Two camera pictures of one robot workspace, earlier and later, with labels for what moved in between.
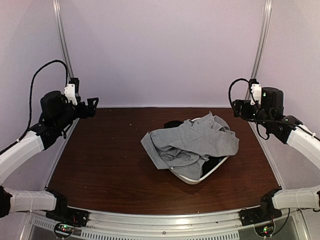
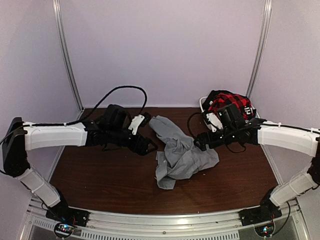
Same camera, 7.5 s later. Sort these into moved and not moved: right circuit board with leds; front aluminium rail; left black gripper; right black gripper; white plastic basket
Moved: right black gripper; left black gripper; white plastic basket
Not moved: front aluminium rail; right circuit board with leds
